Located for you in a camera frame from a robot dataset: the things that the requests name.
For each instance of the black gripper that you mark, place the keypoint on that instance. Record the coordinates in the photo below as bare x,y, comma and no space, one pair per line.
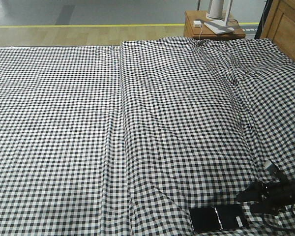
278,195

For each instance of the black smartphone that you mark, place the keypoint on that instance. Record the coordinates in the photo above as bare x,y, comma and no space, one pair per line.
217,218

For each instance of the checkered bed sheet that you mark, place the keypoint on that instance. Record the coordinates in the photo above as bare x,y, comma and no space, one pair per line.
62,162

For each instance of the checkered folded duvet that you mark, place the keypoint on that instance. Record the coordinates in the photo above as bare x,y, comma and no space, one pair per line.
200,120

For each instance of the wooden headboard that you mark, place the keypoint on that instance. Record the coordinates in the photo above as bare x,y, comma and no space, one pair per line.
280,26

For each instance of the white lamp stand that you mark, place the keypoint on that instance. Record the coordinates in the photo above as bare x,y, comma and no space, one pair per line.
222,26

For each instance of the white power adapter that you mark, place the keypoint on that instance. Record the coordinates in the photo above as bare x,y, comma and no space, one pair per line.
197,23

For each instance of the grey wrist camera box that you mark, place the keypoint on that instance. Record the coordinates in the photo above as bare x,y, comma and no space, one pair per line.
271,168

